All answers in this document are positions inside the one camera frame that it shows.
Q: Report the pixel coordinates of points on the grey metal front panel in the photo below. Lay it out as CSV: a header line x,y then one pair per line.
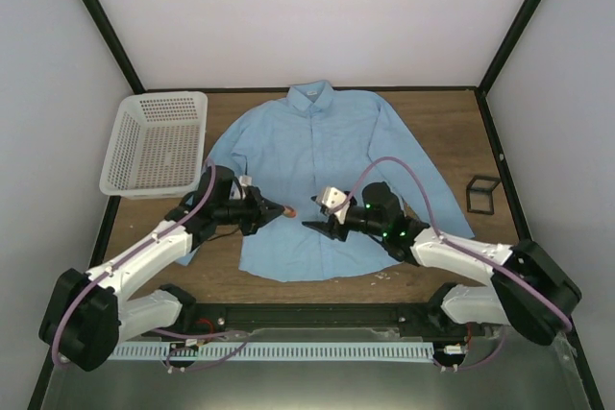
x,y
520,376

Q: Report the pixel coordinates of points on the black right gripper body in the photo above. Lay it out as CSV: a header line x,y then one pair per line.
x,y
332,216

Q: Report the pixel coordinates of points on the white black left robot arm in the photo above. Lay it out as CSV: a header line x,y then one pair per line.
x,y
90,313

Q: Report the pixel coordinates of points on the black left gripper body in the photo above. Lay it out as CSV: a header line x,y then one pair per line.
x,y
250,212

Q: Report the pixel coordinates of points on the black right rear frame post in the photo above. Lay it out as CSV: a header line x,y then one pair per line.
x,y
517,27

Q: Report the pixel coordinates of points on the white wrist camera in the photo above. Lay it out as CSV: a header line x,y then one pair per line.
x,y
245,181
340,200

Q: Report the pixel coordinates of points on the black wire frame stand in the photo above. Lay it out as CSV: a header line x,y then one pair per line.
x,y
479,194

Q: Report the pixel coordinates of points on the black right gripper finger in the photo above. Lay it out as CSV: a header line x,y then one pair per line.
x,y
331,229
324,202

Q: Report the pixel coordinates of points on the light blue slotted cable duct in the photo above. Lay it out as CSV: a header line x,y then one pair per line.
x,y
405,352

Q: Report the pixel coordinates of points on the black frame post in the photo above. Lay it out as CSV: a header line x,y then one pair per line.
x,y
517,27
102,23

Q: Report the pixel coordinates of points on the light blue button shirt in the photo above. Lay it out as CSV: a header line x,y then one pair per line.
x,y
315,137

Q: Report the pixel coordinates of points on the white perforated plastic basket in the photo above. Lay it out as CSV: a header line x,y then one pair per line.
x,y
157,143

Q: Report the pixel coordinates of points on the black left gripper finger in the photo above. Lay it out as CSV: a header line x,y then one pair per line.
x,y
265,219
269,208

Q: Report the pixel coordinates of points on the orange white round brooch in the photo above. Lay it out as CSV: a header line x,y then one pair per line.
x,y
289,212

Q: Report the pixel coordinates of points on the black front mounting rail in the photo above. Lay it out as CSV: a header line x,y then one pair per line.
x,y
418,319

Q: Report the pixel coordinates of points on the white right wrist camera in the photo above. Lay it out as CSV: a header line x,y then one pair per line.
x,y
340,200

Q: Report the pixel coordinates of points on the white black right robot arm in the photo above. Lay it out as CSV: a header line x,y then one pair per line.
x,y
515,285

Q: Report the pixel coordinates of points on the black left rear frame post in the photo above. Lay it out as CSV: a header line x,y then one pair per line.
x,y
102,23

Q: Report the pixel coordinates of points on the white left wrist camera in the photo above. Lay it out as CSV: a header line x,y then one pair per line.
x,y
245,181

